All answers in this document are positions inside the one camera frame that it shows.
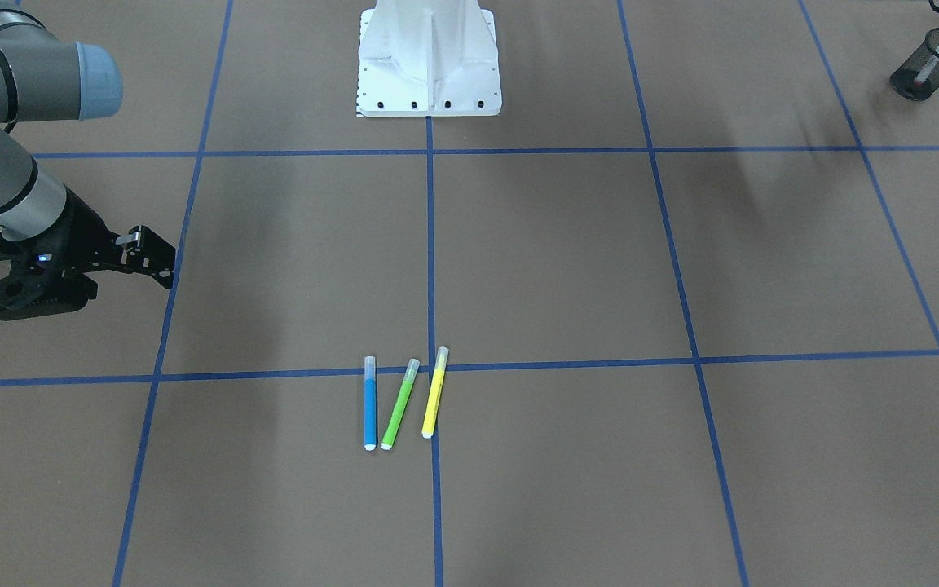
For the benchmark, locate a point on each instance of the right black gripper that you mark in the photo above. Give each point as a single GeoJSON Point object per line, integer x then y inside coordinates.
{"type": "Point", "coordinates": [78, 229]}

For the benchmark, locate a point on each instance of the red and white marker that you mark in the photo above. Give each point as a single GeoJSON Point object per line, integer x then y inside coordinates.
{"type": "Point", "coordinates": [923, 74]}

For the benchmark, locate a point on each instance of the blue highlighter pen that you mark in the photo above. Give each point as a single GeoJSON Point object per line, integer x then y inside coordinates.
{"type": "Point", "coordinates": [370, 431]}

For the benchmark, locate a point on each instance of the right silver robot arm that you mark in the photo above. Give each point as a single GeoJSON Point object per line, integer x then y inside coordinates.
{"type": "Point", "coordinates": [44, 79]}

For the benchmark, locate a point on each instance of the far black mesh cup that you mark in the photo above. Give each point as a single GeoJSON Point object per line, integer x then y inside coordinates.
{"type": "Point", "coordinates": [901, 80]}

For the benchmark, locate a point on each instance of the green highlighter pen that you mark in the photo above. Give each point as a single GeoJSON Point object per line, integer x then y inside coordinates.
{"type": "Point", "coordinates": [400, 406]}

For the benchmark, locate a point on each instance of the yellow highlighter pen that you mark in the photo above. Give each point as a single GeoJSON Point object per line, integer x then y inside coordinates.
{"type": "Point", "coordinates": [438, 374]}

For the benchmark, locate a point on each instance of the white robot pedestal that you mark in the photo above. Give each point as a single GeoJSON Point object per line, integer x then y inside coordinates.
{"type": "Point", "coordinates": [428, 59]}

